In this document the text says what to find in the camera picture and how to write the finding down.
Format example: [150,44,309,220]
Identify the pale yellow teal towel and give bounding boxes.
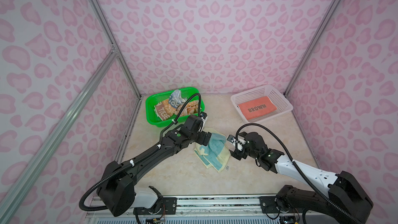
[193,128,231,173]

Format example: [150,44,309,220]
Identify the red brown bear towel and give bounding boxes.
[237,96,277,120]

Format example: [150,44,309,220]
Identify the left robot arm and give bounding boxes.
[92,113,211,217]

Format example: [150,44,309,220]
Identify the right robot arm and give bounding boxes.
[227,132,374,224]

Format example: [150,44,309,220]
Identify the orange blue lettered towel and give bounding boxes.
[154,89,199,121]

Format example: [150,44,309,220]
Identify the white plastic basket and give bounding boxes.
[231,85,293,123]

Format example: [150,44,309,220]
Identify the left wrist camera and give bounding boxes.
[199,112,207,122]

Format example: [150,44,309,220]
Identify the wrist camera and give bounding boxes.
[199,112,207,122]
[227,135,239,145]

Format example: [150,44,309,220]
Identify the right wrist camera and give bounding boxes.
[227,135,239,145]

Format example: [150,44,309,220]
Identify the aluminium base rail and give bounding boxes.
[85,194,355,224]

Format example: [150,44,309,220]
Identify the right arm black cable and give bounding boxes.
[234,123,364,224]

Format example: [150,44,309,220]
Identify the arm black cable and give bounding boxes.
[234,123,364,224]
[78,92,202,212]

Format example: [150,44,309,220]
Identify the aluminium diagonal frame bar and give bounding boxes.
[0,51,118,215]

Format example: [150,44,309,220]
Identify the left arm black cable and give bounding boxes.
[78,92,202,212]

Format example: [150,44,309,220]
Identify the aluminium frame post right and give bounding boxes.
[284,0,343,98]

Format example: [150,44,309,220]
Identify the aluminium frame post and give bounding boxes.
[88,0,142,99]
[284,0,343,98]

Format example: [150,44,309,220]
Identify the aluminium frame post left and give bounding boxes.
[88,0,142,99]

